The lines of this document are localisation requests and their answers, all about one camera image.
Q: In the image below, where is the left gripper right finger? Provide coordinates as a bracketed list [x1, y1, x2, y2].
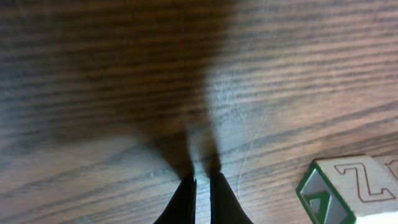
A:
[210, 172, 252, 224]

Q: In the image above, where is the white Z block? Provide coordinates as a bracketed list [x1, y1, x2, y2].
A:
[296, 156, 397, 224]

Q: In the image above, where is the red Y block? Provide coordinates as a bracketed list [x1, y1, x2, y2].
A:
[374, 154, 398, 182]

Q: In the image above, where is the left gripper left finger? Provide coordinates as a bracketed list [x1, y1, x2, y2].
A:
[154, 175, 197, 224]

